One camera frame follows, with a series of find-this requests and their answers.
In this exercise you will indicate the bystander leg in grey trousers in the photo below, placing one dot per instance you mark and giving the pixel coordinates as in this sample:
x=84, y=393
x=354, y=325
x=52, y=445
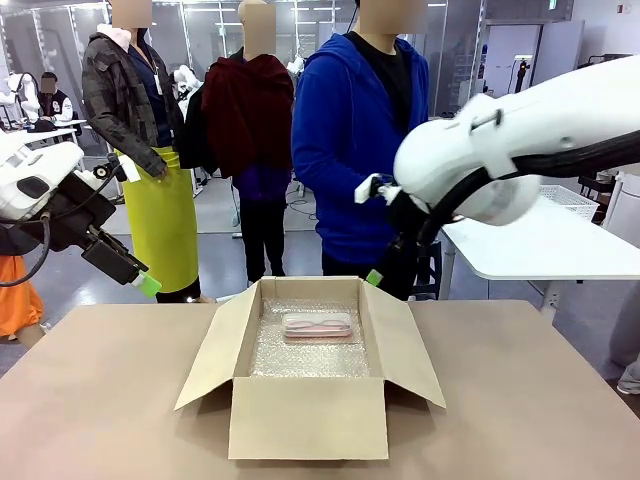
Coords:
x=627, y=350

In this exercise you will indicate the pink glasses case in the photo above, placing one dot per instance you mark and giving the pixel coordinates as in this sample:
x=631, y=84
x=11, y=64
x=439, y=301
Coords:
x=317, y=327

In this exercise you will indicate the white side table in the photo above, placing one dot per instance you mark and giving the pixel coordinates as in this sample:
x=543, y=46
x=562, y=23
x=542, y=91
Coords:
x=540, y=250

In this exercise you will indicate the seated person in varsity jacket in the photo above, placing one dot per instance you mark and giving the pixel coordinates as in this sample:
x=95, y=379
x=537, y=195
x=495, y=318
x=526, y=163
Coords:
x=55, y=105

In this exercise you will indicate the mannequin with yellow skirt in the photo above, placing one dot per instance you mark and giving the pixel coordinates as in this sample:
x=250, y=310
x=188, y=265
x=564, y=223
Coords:
x=150, y=210

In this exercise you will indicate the person in blue hoodie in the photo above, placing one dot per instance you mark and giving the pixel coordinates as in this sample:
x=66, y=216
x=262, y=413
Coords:
x=345, y=150

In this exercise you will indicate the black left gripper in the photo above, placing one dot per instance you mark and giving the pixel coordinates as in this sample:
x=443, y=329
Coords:
x=75, y=210

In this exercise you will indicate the orange cloth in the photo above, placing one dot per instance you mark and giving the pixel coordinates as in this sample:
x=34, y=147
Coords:
x=17, y=300

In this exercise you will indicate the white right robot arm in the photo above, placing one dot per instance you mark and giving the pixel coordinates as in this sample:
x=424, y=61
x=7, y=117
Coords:
x=540, y=130

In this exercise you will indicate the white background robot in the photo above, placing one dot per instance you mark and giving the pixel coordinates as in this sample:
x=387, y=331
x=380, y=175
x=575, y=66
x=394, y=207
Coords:
x=22, y=92

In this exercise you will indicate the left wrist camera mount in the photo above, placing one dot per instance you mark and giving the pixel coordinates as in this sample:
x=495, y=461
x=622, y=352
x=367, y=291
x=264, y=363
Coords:
x=117, y=169

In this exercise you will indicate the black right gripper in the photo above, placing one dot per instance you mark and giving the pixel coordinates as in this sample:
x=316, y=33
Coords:
x=402, y=240

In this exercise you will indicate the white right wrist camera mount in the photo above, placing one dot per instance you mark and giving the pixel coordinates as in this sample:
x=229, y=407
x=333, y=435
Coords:
x=372, y=187

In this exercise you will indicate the open cardboard box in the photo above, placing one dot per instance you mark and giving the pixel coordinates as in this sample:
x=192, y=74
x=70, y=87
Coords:
x=307, y=400

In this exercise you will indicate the white plastic basket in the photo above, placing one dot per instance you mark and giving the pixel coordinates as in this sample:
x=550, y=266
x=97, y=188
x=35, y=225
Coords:
x=570, y=202

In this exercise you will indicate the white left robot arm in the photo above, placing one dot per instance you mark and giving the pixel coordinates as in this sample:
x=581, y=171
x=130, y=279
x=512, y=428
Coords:
x=30, y=175

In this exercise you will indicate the clear bubble wrap sheet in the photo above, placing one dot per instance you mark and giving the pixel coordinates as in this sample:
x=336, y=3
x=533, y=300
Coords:
x=310, y=357

